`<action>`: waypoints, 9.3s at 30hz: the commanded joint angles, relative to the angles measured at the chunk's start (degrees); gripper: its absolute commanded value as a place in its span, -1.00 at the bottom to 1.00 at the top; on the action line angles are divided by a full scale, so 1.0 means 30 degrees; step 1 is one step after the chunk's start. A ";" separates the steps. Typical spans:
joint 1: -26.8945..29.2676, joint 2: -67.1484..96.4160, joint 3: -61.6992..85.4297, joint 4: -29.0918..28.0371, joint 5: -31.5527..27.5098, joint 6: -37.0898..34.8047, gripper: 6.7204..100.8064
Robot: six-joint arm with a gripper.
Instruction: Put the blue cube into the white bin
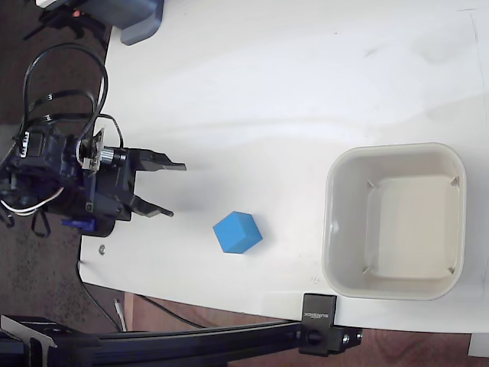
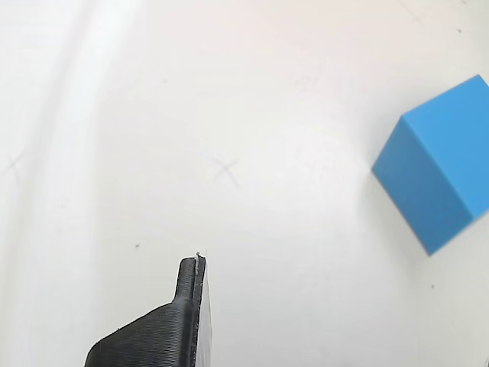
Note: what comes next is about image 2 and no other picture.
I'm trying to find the blue cube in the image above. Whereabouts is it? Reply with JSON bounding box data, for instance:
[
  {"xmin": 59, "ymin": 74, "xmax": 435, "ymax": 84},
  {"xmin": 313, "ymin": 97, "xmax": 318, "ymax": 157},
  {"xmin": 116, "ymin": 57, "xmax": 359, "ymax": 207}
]
[{"xmin": 371, "ymin": 74, "xmax": 489, "ymax": 257}]

